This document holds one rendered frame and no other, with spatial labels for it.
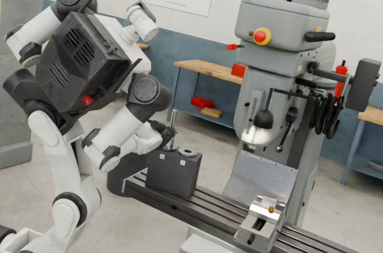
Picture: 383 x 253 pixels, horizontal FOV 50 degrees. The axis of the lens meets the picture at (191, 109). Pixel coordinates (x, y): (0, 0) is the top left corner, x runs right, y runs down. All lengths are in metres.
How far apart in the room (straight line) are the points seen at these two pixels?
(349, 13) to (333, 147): 1.81
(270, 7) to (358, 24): 4.42
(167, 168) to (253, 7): 0.84
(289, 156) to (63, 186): 1.11
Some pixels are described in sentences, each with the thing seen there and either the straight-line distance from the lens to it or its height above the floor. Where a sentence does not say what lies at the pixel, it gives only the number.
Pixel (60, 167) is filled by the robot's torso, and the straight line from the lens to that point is 1.62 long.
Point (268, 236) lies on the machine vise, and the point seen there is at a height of 1.03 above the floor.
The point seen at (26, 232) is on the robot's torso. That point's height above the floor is 0.73.
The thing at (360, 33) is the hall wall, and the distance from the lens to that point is 5.85.
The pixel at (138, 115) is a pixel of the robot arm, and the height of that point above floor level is 1.45.
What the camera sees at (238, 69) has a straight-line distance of 5.63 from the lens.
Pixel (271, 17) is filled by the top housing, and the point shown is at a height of 1.83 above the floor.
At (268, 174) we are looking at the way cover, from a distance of 2.16.
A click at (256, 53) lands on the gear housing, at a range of 1.58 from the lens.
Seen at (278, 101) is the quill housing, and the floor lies 1.52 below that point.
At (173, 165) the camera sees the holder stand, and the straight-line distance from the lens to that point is 1.89.
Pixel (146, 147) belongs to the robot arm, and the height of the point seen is 1.27.
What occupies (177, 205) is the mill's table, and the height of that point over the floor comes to 0.94.
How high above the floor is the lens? 1.86
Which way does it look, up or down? 16 degrees down
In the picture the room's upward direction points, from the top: 11 degrees clockwise
